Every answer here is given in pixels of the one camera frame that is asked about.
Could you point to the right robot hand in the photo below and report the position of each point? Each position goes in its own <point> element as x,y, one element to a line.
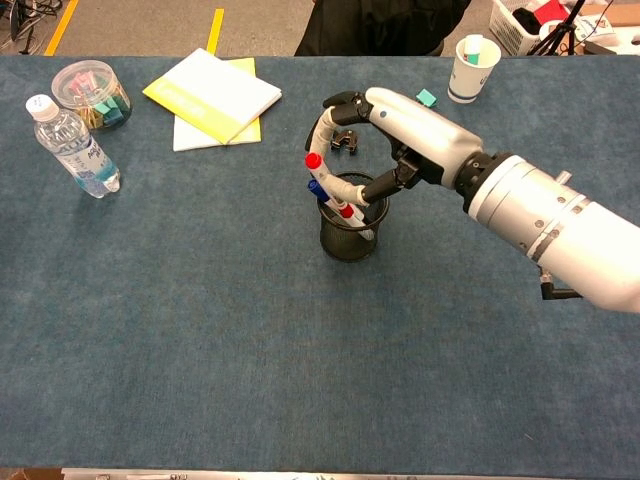
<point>425,135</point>

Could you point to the red-capped whiteboard marker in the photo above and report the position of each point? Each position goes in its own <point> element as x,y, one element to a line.
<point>313,161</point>

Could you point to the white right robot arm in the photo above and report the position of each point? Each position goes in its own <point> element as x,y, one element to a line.
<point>550,220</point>

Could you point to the blue-capped whiteboard marker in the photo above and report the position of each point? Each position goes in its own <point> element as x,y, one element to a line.
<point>316,190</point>

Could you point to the black mesh pen holder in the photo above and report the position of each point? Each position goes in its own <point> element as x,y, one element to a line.
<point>350,245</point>

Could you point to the teal binder clip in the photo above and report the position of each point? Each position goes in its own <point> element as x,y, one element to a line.
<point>426,97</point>

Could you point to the white paper cup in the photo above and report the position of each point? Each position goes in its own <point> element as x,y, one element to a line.
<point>470,77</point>

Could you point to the dark metal staple remover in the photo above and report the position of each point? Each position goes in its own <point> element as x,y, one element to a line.
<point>345,140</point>

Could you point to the white glue stick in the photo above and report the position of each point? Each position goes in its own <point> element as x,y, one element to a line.
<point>472,47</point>

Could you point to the person in black clothes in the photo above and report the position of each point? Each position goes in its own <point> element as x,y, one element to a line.
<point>380,25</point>

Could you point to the white plastic basket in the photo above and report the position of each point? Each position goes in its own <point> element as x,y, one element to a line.
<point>510,27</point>

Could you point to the black tripod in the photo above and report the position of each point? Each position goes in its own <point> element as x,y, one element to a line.
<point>557,30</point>

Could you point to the yellow and white notebook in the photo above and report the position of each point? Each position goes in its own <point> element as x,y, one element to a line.
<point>215,95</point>

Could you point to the cardboard box with papers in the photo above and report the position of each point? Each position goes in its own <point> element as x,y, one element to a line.
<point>612,30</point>

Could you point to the white notebook with yellow edge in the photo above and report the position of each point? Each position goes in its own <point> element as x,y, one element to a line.
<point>192,137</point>

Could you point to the blue felt table mat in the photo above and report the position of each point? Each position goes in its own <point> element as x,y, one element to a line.
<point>250,350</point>

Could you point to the clear jar of binder clips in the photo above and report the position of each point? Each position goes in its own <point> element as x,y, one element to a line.
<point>92,95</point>

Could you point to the clear plastic water bottle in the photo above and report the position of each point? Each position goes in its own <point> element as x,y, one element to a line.
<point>75,150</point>

